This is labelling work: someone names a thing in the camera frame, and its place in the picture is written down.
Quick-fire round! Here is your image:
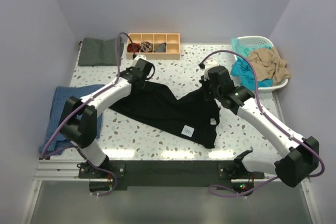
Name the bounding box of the black t-shirt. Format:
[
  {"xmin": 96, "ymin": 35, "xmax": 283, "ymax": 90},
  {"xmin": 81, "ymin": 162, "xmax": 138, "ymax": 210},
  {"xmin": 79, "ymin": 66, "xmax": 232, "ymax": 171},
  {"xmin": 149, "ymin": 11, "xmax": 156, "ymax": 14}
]
[{"xmin": 110, "ymin": 82, "xmax": 220, "ymax": 149}]

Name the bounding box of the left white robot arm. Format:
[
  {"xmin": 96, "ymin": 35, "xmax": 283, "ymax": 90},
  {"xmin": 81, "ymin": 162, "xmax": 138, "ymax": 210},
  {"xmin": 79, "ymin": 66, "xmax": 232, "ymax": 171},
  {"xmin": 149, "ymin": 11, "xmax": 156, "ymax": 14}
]
[{"xmin": 57, "ymin": 55, "xmax": 155, "ymax": 178}]

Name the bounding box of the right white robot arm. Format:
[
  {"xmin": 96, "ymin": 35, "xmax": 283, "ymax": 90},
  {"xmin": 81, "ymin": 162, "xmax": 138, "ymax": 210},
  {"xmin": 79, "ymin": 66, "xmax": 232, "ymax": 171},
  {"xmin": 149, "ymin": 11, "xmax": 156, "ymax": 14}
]
[{"xmin": 200, "ymin": 63, "xmax": 321, "ymax": 187}]

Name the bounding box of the brown patterned small item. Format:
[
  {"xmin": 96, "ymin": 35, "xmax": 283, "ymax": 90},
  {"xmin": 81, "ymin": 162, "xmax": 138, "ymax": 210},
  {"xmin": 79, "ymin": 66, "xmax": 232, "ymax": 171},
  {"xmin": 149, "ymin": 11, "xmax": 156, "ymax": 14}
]
[{"xmin": 140, "ymin": 41, "xmax": 153, "ymax": 52}]

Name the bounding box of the red black small item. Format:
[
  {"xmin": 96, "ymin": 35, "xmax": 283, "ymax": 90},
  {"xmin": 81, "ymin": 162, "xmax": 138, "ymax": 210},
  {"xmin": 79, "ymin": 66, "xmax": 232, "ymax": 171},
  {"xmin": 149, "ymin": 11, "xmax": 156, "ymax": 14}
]
[{"xmin": 127, "ymin": 43, "xmax": 140, "ymax": 52}]

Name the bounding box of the teal t-shirt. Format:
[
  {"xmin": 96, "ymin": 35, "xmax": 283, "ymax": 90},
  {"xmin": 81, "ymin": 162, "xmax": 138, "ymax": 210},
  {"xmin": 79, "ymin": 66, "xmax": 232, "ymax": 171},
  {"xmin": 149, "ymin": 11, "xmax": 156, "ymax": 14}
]
[{"xmin": 231, "ymin": 36, "xmax": 273, "ymax": 91}]

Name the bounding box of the dark grey small item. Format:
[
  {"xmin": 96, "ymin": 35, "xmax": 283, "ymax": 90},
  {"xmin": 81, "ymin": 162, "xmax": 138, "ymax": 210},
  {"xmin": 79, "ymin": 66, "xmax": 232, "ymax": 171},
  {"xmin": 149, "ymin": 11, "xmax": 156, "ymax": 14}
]
[{"xmin": 153, "ymin": 42, "xmax": 166, "ymax": 53}]

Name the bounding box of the wooden compartment tray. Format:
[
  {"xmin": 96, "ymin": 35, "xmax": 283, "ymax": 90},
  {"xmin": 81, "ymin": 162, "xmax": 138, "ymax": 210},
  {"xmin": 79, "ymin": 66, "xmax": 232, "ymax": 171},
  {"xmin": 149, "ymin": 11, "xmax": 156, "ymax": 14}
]
[{"xmin": 125, "ymin": 33, "xmax": 181, "ymax": 60}]

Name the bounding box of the folded grey-green t-shirt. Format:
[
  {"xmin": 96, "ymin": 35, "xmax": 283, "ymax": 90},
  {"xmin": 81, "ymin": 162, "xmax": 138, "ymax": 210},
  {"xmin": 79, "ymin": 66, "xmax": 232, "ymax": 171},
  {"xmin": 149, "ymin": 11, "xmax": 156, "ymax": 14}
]
[{"xmin": 78, "ymin": 38, "xmax": 117, "ymax": 67}]

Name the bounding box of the tan t-shirt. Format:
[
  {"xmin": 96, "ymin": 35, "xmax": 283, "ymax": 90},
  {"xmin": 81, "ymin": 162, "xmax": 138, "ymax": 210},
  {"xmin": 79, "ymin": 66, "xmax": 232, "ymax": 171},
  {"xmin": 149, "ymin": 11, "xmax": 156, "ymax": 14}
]
[{"xmin": 247, "ymin": 47, "xmax": 291, "ymax": 84}]

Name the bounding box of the white laundry basket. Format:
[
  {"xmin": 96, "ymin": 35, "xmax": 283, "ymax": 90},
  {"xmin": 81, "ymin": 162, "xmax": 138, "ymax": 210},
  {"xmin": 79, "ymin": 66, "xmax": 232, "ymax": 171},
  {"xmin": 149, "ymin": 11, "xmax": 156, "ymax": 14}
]
[{"xmin": 231, "ymin": 36, "xmax": 291, "ymax": 92}]

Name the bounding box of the folded blue t-shirt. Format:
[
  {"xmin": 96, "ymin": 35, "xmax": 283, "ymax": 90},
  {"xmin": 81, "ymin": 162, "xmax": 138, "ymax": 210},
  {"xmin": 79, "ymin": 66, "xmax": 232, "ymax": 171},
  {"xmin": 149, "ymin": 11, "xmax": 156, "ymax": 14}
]
[{"xmin": 38, "ymin": 84, "xmax": 103, "ymax": 156}]

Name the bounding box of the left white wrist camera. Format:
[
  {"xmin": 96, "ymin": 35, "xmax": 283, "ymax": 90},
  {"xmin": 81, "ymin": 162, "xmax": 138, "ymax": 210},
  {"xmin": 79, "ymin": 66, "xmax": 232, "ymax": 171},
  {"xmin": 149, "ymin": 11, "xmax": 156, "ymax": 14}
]
[{"xmin": 135, "ymin": 54, "xmax": 147, "ymax": 60}]

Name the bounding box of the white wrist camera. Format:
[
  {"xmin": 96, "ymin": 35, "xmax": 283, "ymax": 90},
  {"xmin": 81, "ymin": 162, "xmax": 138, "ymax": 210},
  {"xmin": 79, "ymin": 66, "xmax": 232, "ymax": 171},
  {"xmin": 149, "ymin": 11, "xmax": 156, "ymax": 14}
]
[
  {"xmin": 204, "ymin": 59, "xmax": 218, "ymax": 70},
  {"xmin": 135, "ymin": 54, "xmax": 147, "ymax": 60}
]

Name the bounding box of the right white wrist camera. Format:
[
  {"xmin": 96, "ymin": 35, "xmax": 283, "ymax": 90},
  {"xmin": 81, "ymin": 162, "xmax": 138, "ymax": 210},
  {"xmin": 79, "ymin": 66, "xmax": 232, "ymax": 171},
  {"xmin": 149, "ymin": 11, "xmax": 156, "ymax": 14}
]
[{"xmin": 204, "ymin": 59, "xmax": 218, "ymax": 70}]

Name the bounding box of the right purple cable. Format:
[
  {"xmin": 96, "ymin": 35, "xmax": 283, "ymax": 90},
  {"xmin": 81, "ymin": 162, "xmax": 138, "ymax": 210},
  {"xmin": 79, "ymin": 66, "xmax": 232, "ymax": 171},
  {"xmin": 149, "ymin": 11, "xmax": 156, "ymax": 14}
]
[{"xmin": 199, "ymin": 50, "xmax": 325, "ymax": 197}]

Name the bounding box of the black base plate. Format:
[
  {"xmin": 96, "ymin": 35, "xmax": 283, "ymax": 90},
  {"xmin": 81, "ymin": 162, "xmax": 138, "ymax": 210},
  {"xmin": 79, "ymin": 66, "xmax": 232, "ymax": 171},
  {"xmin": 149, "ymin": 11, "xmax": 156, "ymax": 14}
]
[{"xmin": 78, "ymin": 159, "xmax": 265, "ymax": 196}]

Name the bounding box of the aluminium rail frame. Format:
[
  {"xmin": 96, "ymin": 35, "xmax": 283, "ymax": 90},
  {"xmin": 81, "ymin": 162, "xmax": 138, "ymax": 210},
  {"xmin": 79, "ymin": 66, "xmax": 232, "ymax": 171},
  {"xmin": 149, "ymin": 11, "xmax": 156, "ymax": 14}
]
[{"xmin": 20, "ymin": 98, "xmax": 322, "ymax": 224}]

